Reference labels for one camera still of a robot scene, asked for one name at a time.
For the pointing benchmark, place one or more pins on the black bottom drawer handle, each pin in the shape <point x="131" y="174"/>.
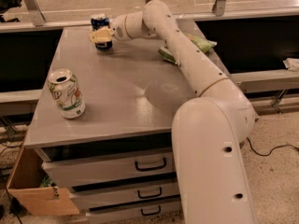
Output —
<point x="151" y="211"/>

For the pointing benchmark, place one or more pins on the wooden side box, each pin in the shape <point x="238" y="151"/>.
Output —
<point x="25" y="184"/>

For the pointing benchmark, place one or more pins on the grey drawer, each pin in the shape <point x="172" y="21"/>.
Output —
<point x="101" y="169"/>
<point x="131" y="211"/>
<point x="122" y="194"/>

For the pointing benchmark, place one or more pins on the grey drawer cabinet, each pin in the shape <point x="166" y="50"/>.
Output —
<point x="131" y="97"/>

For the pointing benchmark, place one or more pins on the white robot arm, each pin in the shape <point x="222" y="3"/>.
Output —
<point x="207" y="130"/>

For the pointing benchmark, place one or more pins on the middle grey drawer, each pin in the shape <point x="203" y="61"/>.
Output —
<point x="122" y="194"/>

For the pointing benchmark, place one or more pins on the bottom grey drawer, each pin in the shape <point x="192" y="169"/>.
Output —
<point x="131" y="211"/>

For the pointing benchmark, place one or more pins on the black drawer handle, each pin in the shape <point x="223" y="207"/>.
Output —
<point x="147" y="167"/>
<point x="149" y="194"/>
<point x="151" y="211"/>

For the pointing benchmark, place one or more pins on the top grey drawer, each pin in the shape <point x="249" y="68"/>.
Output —
<point x="101" y="169"/>

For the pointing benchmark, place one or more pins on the blue pepsi can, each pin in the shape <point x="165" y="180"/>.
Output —
<point x="97" y="22"/>

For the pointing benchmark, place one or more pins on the green chip bag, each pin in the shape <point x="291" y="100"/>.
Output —
<point x="200" y="42"/>

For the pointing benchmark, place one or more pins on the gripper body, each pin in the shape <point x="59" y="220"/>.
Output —
<point x="119" y="30"/>

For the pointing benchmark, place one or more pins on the green packet in box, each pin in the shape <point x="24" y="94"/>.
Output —
<point x="47" y="182"/>

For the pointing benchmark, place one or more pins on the green white 7up can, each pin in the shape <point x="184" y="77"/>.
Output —
<point x="66" y="93"/>

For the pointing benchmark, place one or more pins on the black middle drawer handle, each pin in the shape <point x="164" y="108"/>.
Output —
<point x="149" y="194"/>

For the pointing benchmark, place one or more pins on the black top drawer handle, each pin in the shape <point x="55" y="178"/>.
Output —
<point x="147" y="167"/>

